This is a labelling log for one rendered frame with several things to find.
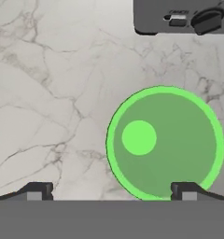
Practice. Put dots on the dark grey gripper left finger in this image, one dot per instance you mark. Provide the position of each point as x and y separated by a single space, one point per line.
37 190

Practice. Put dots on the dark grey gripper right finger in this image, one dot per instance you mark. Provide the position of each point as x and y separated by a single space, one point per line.
185 190

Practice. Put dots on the grey small appliance with knob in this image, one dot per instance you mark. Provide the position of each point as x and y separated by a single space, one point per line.
179 15

